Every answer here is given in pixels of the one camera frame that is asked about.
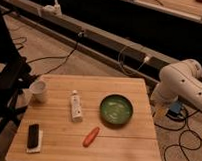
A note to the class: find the orange red pepper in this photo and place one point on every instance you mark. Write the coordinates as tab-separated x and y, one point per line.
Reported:
90	137

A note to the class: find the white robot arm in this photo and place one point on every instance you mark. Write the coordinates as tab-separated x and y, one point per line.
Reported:
179	80

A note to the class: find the green ceramic bowl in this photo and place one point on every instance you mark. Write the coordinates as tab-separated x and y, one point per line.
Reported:
116	109

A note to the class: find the white ceramic cup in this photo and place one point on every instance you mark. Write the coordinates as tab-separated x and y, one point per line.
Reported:
39	91

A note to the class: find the white tube bottle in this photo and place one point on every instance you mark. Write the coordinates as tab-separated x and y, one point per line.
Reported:
76	113

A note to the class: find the blue box on floor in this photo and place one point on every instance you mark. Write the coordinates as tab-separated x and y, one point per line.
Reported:
175	108

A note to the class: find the black sponge block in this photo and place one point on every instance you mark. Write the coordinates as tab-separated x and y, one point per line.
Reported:
32	138

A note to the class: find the grey metal rail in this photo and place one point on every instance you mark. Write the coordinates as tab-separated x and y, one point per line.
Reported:
149	39

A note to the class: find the black chair frame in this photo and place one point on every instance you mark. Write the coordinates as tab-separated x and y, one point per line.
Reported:
14	76

